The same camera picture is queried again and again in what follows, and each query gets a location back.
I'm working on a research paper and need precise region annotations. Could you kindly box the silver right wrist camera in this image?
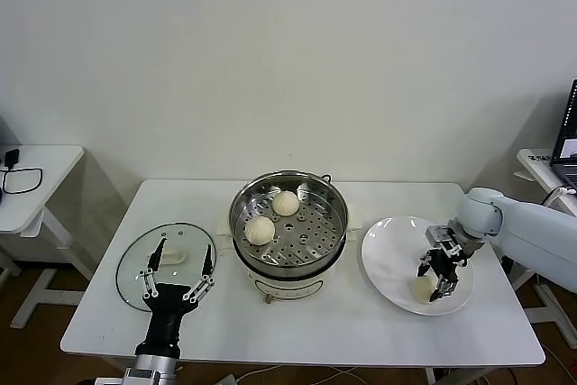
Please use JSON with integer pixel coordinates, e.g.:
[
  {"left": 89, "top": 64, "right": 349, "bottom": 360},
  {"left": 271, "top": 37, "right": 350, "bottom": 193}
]
[{"left": 425, "top": 224, "right": 472, "bottom": 265}]

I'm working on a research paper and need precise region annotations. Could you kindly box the white desk with laptop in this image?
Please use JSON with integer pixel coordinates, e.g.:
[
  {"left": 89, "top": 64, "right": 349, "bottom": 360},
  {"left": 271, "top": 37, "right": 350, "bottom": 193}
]
[{"left": 513, "top": 148, "right": 577, "bottom": 327}]

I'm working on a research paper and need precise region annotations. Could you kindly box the round white plate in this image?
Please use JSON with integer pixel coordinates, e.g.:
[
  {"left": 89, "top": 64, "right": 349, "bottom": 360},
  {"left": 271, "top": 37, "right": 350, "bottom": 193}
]
[{"left": 360, "top": 215, "right": 476, "bottom": 316}]

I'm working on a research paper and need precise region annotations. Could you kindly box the perforated steel steamer basket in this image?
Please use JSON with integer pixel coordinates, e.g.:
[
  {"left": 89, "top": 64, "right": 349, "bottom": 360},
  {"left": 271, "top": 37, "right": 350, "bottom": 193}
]
[{"left": 228, "top": 170, "right": 351, "bottom": 270}]

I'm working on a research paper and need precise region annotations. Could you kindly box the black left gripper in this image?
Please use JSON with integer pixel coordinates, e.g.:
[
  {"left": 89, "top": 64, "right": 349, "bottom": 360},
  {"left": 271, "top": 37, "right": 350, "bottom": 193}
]
[{"left": 134, "top": 236, "right": 216, "bottom": 359}]

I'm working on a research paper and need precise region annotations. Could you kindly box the dark open laptop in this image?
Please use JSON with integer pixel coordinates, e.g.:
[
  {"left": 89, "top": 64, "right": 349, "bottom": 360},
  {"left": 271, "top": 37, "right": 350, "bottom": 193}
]
[{"left": 548, "top": 79, "right": 577, "bottom": 190}]

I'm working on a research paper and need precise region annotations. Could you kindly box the white steamed baozi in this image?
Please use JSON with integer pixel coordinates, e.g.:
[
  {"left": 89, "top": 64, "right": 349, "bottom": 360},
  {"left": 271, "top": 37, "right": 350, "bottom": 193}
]
[
  {"left": 243, "top": 216, "right": 276, "bottom": 246},
  {"left": 408, "top": 276, "right": 438, "bottom": 305},
  {"left": 271, "top": 190, "right": 300, "bottom": 217}
]

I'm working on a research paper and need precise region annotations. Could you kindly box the white electric cooker pot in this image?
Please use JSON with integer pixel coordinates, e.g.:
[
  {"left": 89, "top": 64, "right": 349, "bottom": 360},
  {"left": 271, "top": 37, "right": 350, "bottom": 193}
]
[{"left": 216, "top": 204, "right": 363, "bottom": 305}]

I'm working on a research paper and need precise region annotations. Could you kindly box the white laptop cable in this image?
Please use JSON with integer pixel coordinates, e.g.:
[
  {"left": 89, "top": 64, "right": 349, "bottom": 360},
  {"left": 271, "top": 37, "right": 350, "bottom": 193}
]
[{"left": 538, "top": 185, "right": 577, "bottom": 208}]

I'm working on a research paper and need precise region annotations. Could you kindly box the black looped cable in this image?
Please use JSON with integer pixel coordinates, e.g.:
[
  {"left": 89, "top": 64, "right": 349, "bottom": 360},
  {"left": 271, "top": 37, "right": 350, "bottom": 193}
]
[{"left": 0, "top": 163, "right": 45, "bottom": 197}]

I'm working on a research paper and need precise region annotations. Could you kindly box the round glass pot lid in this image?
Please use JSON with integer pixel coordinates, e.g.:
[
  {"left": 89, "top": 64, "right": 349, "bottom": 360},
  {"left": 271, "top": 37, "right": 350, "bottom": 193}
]
[{"left": 115, "top": 221, "right": 219, "bottom": 313}]

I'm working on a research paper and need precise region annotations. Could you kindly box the small white side table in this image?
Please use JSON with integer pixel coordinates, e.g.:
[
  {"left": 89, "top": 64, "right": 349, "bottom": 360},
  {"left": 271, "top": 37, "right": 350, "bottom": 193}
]
[{"left": 0, "top": 144, "right": 87, "bottom": 330}]

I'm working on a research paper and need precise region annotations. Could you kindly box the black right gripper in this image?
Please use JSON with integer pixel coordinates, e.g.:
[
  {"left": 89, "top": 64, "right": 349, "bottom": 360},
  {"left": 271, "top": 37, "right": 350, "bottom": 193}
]
[{"left": 417, "top": 248, "right": 466, "bottom": 304}]

